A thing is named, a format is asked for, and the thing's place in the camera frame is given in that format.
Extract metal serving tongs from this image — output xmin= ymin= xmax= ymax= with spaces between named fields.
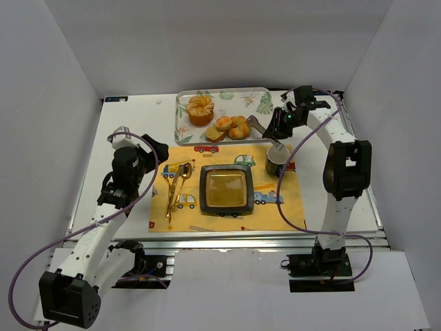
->
xmin=246 ymin=115 xmax=286 ymax=151

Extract twisted ring bread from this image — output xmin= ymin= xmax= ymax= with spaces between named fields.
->
xmin=228 ymin=115 xmax=251 ymax=140

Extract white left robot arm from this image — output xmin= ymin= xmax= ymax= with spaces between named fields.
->
xmin=39 ymin=132 xmax=169 ymax=329

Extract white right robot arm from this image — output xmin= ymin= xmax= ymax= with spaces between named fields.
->
xmin=263 ymin=86 xmax=372 ymax=252

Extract sliced bread piece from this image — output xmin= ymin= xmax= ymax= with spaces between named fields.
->
xmin=205 ymin=126 xmax=228 ymax=143

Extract floral serving tray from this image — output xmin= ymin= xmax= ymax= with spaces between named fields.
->
xmin=174 ymin=87 xmax=274 ymax=146

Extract green mug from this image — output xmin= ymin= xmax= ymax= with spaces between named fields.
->
xmin=265 ymin=146 xmax=290 ymax=177

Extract gold knife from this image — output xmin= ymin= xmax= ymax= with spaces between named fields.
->
xmin=166 ymin=165 xmax=183 ymax=222

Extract gold fork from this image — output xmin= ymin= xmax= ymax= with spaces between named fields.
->
xmin=166 ymin=175 xmax=178 ymax=223

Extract gold spoon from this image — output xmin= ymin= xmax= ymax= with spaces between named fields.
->
xmin=172 ymin=162 xmax=193 ymax=212

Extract yellow vehicle-print placemat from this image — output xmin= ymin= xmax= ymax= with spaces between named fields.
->
xmin=149 ymin=144 xmax=306 ymax=232

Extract small round bun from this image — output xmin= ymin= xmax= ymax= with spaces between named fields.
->
xmin=215 ymin=116 xmax=232 ymax=131

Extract sugar-topped round cake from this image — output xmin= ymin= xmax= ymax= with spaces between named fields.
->
xmin=187 ymin=95 xmax=214 ymax=126

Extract dark square plate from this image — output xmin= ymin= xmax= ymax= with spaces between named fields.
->
xmin=199 ymin=164 xmax=254 ymax=218

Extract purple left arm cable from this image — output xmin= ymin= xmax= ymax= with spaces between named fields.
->
xmin=7 ymin=132 xmax=160 ymax=328

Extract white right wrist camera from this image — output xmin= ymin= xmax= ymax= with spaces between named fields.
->
xmin=280 ymin=93 xmax=297 ymax=112

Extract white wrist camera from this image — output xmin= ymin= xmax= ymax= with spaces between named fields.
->
xmin=280 ymin=93 xmax=297 ymax=112
xmin=107 ymin=126 xmax=137 ymax=150

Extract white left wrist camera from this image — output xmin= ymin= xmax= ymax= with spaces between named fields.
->
xmin=107 ymin=126 xmax=137 ymax=150

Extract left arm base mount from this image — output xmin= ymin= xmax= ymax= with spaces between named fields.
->
xmin=105 ymin=240 xmax=172 ymax=280

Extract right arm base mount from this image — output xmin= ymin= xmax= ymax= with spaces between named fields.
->
xmin=280 ymin=244 xmax=355 ymax=293

